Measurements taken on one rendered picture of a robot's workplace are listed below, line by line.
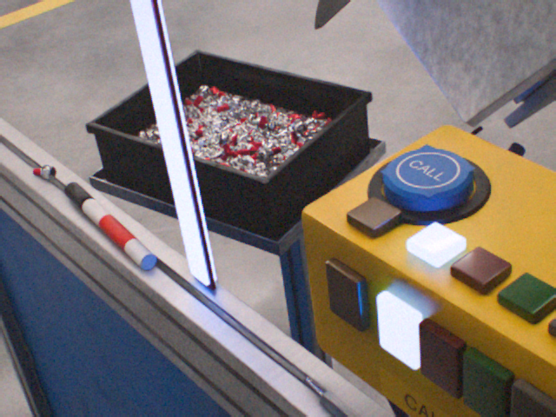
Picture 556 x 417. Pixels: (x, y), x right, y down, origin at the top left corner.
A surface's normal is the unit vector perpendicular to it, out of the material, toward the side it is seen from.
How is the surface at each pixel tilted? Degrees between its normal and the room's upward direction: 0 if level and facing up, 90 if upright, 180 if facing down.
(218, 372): 90
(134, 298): 90
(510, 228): 0
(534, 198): 0
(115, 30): 0
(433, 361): 90
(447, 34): 55
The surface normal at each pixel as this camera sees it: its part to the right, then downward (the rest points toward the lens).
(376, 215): -0.11, -0.80
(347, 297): -0.77, 0.44
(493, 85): -0.28, 0.04
